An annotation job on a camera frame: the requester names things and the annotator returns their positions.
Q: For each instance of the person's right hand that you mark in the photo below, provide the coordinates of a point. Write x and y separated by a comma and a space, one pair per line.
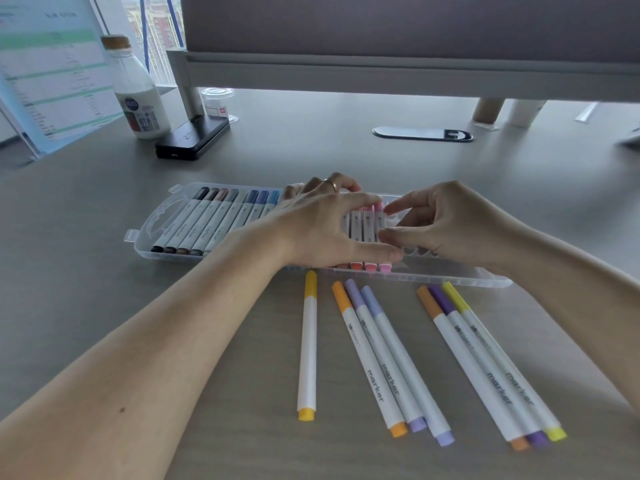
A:
465, 229

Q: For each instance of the person's left hand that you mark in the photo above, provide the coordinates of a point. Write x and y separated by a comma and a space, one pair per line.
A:
310, 234

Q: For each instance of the crimson-ended white marker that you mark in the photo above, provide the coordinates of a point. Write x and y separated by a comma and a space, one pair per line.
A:
345, 224

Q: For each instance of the red-tipped white marker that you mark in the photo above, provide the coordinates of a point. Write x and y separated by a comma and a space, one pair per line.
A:
356, 227

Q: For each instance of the yellow marker cap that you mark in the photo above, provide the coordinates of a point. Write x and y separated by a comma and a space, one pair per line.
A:
311, 283

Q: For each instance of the sky-blue-ended white marker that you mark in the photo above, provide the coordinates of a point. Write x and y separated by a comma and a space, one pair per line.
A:
272, 199

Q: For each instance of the sky-blue marker cap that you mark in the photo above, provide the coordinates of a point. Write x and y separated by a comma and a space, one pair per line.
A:
274, 196

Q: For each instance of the blue-ended white marker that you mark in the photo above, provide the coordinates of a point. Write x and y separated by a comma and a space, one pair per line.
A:
260, 204

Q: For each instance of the pink-ended white marker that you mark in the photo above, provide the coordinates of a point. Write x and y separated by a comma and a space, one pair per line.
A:
369, 227

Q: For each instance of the blue marker cap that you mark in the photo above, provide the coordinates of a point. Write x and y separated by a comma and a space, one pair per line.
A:
263, 197

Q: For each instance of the navy-ended white marker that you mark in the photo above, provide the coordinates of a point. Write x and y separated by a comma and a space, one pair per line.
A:
247, 209

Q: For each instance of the yellow-green marker cap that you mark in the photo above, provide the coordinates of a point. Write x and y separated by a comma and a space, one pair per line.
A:
455, 296

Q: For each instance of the light-pink-ended white marker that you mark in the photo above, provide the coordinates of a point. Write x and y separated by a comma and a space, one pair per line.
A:
381, 222

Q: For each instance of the purple marker cap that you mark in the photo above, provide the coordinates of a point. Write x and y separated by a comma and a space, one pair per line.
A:
441, 299

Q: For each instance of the lavender marker cap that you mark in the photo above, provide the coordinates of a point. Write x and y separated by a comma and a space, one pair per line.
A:
355, 293

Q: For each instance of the light-pink marker cap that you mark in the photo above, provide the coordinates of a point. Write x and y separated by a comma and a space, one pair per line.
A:
380, 207

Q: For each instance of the copper marker cap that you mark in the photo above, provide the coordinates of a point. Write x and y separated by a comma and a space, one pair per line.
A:
430, 301

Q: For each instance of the periwinkle marker cap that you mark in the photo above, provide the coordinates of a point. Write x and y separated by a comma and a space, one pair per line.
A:
372, 300

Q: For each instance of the tan-ended white marker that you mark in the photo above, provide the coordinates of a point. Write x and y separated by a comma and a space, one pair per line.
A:
203, 223

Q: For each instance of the brown-ended white marker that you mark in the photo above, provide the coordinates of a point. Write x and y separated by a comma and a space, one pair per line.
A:
192, 222

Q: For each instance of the yellow-tipped white marker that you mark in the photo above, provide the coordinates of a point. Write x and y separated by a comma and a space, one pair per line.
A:
307, 359

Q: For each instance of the black-ended white marker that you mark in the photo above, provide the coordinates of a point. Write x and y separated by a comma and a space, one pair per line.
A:
181, 220

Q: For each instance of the copper-ended white marker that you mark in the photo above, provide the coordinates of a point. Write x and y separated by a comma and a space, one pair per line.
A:
472, 369

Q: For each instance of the yellow-green-tipped white marker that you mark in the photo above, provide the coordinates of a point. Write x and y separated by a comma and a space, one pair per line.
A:
505, 364

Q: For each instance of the purple-ended white marker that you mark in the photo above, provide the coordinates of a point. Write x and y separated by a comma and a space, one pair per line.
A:
490, 369

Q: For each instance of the orange-tipped white marker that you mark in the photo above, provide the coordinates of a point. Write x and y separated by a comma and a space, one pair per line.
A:
370, 364

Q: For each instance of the lavender-ended white marker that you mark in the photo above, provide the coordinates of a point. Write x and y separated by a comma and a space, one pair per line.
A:
387, 359

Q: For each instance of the periwinkle-ended white marker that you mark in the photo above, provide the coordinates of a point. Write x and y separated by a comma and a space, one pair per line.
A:
407, 369

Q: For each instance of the clear plastic marker case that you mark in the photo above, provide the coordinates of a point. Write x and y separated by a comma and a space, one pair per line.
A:
147, 237

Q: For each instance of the person's right forearm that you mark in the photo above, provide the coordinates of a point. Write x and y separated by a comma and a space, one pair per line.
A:
585, 304

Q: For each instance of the person's left forearm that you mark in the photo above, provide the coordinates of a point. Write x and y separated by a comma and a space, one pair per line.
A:
115, 389

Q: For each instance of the brown paper cup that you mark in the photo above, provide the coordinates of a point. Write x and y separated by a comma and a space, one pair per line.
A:
489, 110

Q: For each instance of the white paper cup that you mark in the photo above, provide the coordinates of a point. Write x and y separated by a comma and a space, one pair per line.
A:
525, 113

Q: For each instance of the black rectangular power bank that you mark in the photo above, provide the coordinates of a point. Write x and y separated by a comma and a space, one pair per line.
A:
192, 138

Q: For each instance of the small clear jar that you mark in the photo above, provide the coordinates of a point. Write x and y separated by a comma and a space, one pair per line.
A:
217, 103

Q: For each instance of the grey desk shelf riser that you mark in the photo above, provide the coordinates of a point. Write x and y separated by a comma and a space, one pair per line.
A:
400, 77

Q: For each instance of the white paper slip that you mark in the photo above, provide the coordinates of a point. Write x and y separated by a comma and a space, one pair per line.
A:
586, 112

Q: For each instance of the white milk bottle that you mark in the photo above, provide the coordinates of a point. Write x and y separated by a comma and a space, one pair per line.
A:
140, 99

